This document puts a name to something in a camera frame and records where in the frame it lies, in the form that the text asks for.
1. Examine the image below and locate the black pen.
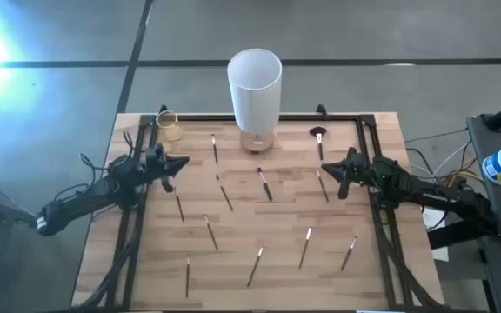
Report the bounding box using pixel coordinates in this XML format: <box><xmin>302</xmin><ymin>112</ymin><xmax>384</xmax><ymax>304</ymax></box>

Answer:
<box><xmin>309</xmin><ymin>125</ymin><xmax>328</xmax><ymax>162</ymax></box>
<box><xmin>257</xmin><ymin>167</ymin><xmax>274</xmax><ymax>203</ymax></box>
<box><xmin>297</xmin><ymin>225</ymin><xmax>314</xmax><ymax>270</ymax></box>

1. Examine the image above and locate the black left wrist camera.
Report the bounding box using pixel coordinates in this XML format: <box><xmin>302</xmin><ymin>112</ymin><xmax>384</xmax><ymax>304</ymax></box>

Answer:
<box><xmin>144</xmin><ymin>150</ymin><xmax>159</xmax><ymax>171</ymax></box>

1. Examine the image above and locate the long black pen foreground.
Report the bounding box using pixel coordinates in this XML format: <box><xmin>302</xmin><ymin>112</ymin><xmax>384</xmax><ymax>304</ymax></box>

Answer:
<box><xmin>246</xmin><ymin>246</ymin><xmax>265</xmax><ymax>289</ymax></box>

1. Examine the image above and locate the black left camera cable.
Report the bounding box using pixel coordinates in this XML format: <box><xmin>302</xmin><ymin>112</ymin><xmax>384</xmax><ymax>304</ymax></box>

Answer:
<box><xmin>122</xmin><ymin>129</ymin><xmax>136</xmax><ymax>154</ymax></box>

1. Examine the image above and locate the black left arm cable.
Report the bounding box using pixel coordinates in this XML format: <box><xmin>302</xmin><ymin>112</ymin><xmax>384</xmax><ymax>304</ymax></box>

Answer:
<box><xmin>52</xmin><ymin>152</ymin><xmax>112</xmax><ymax>203</ymax></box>

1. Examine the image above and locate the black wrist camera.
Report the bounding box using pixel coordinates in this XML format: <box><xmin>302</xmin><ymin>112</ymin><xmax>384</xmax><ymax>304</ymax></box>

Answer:
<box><xmin>144</xmin><ymin>150</ymin><xmax>159</xmax><ymax>171</ymax></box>
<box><xmin>352</xmin><ymin>152</ymin><xmax>373</xmax><ymax>176</ymax></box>

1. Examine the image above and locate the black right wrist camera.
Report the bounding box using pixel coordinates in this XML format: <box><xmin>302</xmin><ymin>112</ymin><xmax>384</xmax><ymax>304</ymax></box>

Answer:
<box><xmin>352</xmin><ymin>152</ymin><xmax>373</xmax><ymax>176</ymax></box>

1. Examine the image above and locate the thin black cable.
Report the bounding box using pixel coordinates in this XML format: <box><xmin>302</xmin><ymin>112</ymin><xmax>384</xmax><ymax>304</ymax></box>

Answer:
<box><xmin>404</xmin><ymin>128</ymin><xmax>469</xmax><ymax>144</ymax></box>

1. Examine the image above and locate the white cable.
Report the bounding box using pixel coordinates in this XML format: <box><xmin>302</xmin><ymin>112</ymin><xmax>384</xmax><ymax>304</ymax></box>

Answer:
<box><xmin>431</xmin><ymin>141</ymin><xmax>473</xmax><ymax>177</ymax></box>

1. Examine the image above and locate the white paper sheet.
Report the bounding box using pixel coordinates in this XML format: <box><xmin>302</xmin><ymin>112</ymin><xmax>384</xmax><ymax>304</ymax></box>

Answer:
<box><xmin>421</xmin><ymin>207</ymin><xmax>451</xmax><ymax>263</ymax></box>

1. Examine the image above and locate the white shade wooden table lamp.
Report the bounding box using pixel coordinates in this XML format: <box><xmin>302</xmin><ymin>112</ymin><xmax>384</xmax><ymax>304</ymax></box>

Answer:
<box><xmin>226</xmin><ymin>48</ymin><xmax>284</xmax><ymax>155</ymax></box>

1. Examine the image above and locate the yellow cable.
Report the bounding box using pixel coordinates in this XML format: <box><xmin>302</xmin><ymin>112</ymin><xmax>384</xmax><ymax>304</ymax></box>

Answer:
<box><xmin>444</xmin><ymin>170</ymin><xmax>482</xmax><ymax>186</ymax></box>

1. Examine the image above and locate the black strap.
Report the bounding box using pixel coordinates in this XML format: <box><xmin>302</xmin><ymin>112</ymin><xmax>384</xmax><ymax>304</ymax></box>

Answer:
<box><xmin>427</xmin><ymin>211</ymin><xmax>498</xmax><ymax>251</ymax></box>

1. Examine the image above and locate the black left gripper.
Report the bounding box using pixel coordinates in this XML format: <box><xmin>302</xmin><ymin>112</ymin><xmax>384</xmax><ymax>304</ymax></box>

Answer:
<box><xmin>154</xmin><ymin>143</ymin><xmax>190</xmax><ymax>194</ymax></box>

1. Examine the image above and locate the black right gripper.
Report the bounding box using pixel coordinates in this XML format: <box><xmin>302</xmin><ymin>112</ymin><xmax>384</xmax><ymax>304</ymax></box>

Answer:
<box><xmin>321</xmin><ymin>146</ymin><xmax>376</xmax><ymax>200</ymax></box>

